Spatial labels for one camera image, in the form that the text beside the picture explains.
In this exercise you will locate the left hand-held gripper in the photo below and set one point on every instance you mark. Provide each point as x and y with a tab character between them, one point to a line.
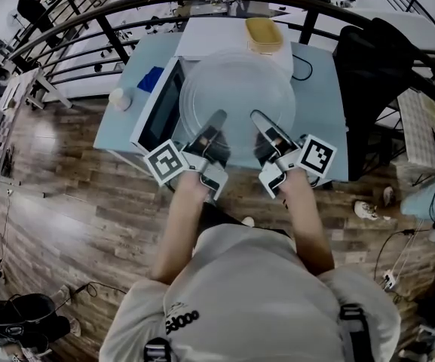
164	162

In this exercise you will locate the white plastic cup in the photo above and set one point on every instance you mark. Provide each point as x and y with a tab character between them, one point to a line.
120	99

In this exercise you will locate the black office chair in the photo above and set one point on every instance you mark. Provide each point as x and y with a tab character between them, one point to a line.
371	70

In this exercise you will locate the glass turntable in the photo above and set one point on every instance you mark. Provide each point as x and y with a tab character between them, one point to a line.
239	89

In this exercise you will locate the white microwave oven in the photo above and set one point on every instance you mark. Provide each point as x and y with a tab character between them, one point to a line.
209	36

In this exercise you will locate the white grid-pattern board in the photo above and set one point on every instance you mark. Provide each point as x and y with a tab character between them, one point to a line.
417	126

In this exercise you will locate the black bag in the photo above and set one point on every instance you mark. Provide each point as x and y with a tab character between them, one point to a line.
21	315

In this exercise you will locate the person's white shoe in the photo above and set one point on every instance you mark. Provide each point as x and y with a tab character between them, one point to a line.
247	221

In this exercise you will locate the person's right forearm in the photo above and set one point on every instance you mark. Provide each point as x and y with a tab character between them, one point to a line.
307	224

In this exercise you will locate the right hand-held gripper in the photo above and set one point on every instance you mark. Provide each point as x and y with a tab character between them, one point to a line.
315	157

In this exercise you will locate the person's left forearm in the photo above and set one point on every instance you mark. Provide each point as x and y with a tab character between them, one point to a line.
183	232

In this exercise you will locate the person's black trousers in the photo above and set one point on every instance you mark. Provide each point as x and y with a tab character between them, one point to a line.
217	215

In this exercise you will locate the beige plastic container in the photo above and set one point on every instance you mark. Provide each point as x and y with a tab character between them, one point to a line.
264	34

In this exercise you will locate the person's white t-shirt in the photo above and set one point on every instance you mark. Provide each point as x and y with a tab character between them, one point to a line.
247	296

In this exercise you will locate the black and white microwave door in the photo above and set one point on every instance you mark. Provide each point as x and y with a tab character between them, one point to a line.
164	108

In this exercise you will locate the blue cloth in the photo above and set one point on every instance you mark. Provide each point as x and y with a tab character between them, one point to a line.
151	78

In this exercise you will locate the white power strip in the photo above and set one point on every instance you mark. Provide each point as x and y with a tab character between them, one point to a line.
389	279

